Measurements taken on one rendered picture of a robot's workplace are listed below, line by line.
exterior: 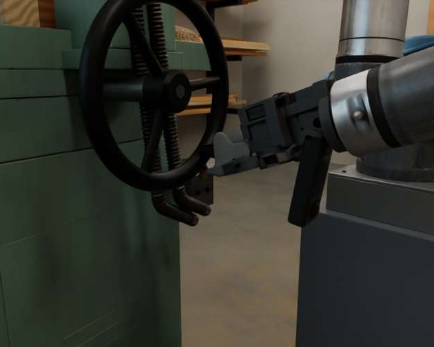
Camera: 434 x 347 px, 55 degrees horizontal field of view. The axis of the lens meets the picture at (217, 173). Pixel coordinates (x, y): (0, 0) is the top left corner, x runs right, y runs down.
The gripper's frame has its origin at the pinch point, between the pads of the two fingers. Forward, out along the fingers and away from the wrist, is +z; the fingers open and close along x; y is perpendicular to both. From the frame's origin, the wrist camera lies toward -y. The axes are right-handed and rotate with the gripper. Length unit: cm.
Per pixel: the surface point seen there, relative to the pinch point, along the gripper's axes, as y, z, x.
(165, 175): 1.8, 5.4, 4.7
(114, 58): 20.3, 8.0, 5.4
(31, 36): 26.4, 15.9, 12.4
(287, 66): 75, 146, -345
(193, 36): 29.2, 16.4, -26.3
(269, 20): 126, 153, -349
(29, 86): 19.8, 18.3, 13.5
